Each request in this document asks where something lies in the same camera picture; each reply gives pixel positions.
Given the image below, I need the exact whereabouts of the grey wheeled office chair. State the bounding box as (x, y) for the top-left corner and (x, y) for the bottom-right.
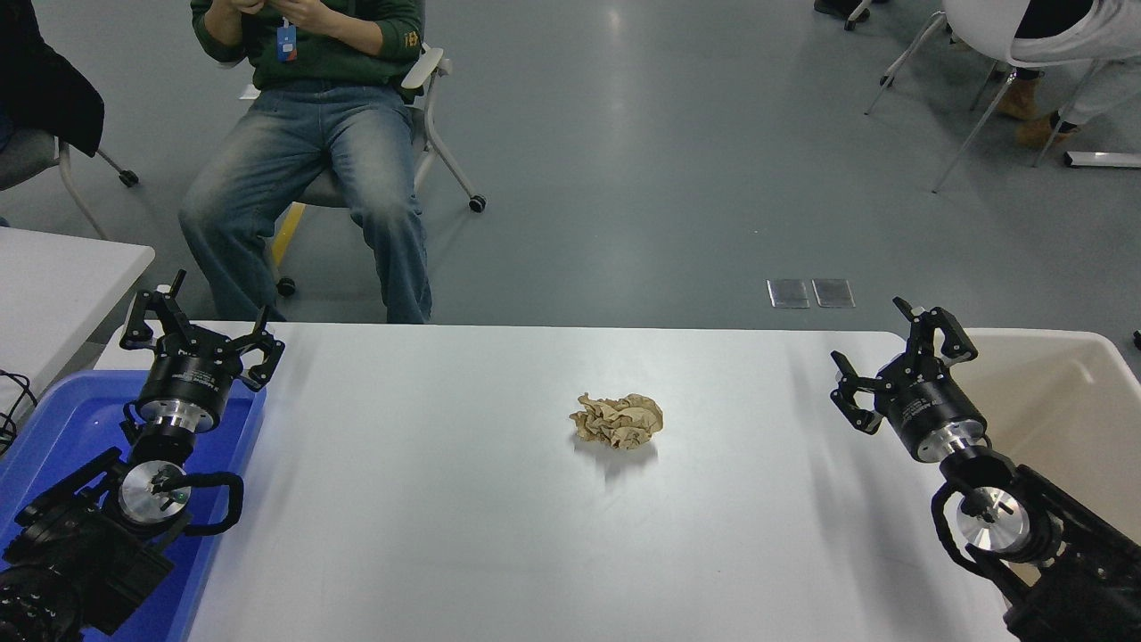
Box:
(0, 123), (141, 242)
(245, 36), (488, 297)

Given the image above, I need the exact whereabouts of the white side table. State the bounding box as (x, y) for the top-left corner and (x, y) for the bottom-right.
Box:
(0, 226), (157, 420)

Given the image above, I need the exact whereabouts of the crumpled tan paper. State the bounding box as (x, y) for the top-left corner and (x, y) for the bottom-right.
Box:
(570, 393), (665, 451)

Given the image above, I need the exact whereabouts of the white chair with metal legs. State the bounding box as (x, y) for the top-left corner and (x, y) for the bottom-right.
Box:
(865, 0), (1111, 193)

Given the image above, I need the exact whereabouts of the large beige plastic bin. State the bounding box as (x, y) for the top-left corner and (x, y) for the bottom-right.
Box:
(945, 330), (1141, 642)

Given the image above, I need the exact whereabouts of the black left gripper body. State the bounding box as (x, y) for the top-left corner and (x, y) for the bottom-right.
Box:
(138, 346), (243, 420)

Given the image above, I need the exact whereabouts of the blue plastic tray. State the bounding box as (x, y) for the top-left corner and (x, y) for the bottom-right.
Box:
(0, 370), (268, 642)

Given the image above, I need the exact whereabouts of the black cable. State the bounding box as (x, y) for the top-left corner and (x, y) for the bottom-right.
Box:
(0, 370), (38, 456)

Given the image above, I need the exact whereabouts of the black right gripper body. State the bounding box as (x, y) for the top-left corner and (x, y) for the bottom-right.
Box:
(877, 364), (989, 461)

